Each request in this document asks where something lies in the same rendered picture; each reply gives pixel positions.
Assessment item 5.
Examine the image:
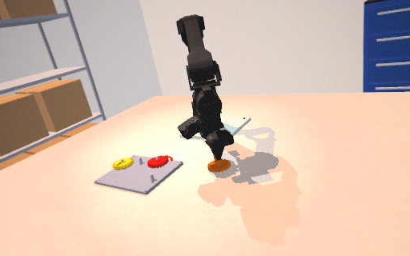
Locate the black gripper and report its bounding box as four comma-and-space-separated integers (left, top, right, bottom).
196, 110, 234, 161

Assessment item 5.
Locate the yellow gear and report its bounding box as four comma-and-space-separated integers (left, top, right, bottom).
112, 158, 134, 170

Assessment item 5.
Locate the orange-brown gear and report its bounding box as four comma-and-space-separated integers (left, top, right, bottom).
207, 155, 231, 172

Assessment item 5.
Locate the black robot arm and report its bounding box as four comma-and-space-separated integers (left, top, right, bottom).
176, 14, 223, 140

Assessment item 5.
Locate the red gear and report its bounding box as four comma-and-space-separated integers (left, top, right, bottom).
147, 155, 169, 168

